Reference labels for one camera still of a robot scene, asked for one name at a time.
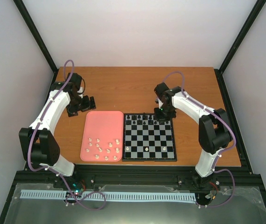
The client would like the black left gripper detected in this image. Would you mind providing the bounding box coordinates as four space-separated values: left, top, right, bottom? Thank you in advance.
66 95 96 117

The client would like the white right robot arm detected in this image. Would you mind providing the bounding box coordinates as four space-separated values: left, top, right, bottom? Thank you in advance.
154 83 236 189

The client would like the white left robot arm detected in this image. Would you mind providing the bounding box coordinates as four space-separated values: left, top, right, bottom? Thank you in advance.
19 73 96 188

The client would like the black white chessboard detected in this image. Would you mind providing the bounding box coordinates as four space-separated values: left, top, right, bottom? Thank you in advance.
122 113 177 161

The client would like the pink plastic tray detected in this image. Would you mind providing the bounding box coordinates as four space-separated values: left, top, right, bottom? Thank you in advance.
80 111 124 162

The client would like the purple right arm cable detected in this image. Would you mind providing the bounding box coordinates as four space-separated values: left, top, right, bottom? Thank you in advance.
163 71 237 208

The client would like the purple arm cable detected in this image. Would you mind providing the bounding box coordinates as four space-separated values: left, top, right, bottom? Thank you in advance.
163 71 237 208
27 59 106 210

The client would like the light blue slotted cable duct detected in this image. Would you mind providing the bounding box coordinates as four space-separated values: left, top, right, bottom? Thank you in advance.
20 189 196 203

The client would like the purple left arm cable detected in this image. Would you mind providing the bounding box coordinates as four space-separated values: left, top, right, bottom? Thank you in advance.
27 59 106 210

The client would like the black aluminium frame rail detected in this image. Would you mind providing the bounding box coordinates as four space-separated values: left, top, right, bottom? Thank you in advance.
14 164 263 194

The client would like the left black corner post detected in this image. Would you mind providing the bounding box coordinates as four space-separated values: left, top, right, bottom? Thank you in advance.
13 0 59 74

